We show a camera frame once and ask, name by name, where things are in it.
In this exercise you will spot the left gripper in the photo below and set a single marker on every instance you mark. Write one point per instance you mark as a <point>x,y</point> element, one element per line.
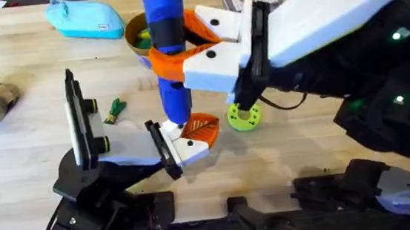
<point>129,144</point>

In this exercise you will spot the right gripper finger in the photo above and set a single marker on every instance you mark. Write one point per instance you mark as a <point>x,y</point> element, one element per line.
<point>215,65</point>

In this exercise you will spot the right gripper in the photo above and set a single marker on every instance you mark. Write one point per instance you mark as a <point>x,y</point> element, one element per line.
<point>330,14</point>

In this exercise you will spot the blue electric screwdriver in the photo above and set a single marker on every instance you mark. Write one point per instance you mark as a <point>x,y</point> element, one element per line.
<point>164,7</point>

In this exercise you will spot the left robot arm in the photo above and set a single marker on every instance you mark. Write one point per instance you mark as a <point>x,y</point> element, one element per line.
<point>88,229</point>

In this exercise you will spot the green toy vegetable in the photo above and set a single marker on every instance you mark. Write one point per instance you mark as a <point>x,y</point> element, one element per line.
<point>115,109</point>

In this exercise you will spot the green disc with holes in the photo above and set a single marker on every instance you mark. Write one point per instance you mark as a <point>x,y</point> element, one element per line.
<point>254,120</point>

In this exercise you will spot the brown paper tub with toys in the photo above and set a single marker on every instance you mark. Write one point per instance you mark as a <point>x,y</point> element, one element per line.
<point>134,32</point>

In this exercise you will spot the black upright left wrist plate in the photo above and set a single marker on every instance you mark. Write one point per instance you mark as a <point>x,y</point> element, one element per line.
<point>78,115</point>

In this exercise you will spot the light blue zip bag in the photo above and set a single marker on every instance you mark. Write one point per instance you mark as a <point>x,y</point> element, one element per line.
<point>85,19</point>

